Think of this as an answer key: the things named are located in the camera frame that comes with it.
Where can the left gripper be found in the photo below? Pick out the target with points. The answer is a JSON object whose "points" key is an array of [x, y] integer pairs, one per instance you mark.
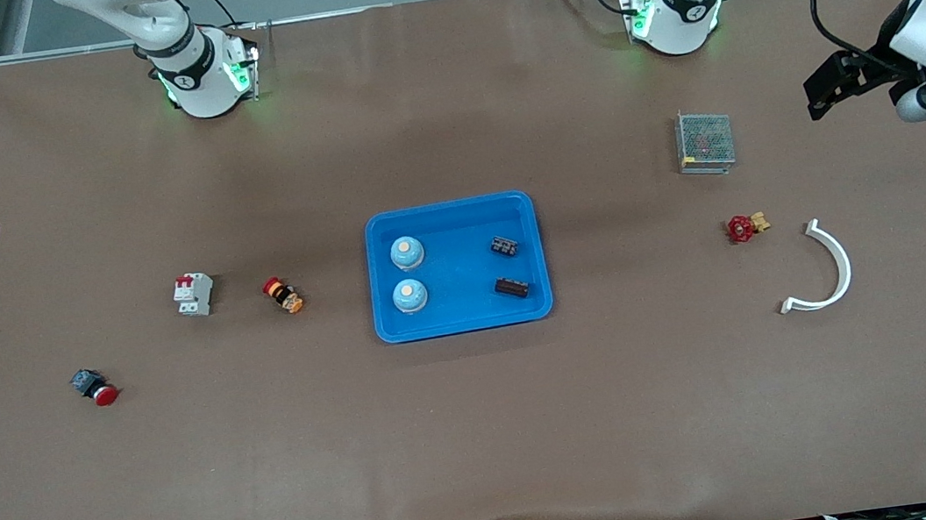
{"points": [[882, 55]]}

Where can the small black terminal block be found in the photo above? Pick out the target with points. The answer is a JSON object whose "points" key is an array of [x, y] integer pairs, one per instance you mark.
{"points": [[504, 245]]}

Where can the dark brown relay block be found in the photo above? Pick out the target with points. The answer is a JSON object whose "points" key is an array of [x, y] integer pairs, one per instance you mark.
{"points": [[511, 288]]}

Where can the blue bell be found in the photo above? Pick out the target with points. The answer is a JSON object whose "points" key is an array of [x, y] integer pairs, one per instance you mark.
{"points": [[407, 253], [410, 295]]}

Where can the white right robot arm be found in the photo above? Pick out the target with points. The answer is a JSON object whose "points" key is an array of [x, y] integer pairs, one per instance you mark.
{"points": [[192, 64]]}

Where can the blue plastic tray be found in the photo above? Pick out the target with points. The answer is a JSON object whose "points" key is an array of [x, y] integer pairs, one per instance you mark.
{"points": [[455, 270]]}

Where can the metal mesh power supply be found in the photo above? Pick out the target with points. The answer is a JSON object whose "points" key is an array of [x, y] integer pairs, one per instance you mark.
{"points": [[704, 138]]}

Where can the red push button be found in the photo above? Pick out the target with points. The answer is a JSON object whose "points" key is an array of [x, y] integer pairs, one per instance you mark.
{"points": [[94, 386]]}

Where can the white red circuit breaker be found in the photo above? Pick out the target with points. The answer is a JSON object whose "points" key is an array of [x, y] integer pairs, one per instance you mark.
{"points": [[193, 295]]}

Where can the brown table mat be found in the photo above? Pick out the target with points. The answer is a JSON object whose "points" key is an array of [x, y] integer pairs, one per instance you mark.
{"points": [[484, 434]]}

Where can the white curved bracket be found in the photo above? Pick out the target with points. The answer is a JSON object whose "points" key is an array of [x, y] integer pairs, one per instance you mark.
{"points": [[845, 264]]}

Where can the red orange switch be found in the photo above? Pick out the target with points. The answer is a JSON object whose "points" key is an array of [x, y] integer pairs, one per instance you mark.
{"points": [[284, 296]]}

